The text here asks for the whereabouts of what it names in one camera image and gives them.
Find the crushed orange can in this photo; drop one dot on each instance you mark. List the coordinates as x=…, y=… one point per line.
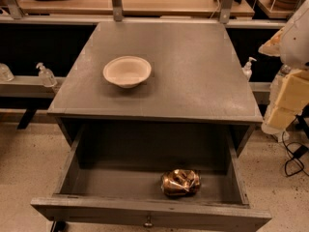
x=180, y=182

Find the grey top drawer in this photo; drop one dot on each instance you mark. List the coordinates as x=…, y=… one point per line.
x=113, y=176

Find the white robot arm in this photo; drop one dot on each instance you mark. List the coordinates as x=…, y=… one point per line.
x=291, y=43

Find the brass drawer knob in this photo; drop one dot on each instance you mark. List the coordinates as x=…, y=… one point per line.
x=148, y=223

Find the white pump bottle right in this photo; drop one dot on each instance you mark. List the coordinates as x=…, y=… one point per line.
x=247, y=67

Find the grey wooden cabinet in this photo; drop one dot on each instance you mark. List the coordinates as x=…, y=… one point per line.
x=196, y=77

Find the white paper bowl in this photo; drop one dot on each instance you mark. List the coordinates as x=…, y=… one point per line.
x=127, y=71

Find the wooden desk behind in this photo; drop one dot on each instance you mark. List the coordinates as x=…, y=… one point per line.
x=203, y=8

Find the clear pump bottle left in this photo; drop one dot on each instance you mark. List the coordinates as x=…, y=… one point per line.
x=46, y=75

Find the clear bottle far left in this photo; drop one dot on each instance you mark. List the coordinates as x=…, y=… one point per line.
x=5, y=73

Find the grey metal bracket right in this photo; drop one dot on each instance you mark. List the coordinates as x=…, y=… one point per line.
x=225, y=11

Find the grey metal bracket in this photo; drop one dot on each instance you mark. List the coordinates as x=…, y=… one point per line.
x=117, y=10
x=225, y=11
x=14, y=10

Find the grey metal bracket middle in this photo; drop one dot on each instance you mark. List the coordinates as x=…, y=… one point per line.
x=117, y=10

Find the grey metal bracket left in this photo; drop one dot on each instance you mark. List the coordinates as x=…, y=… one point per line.
x=14, y=10

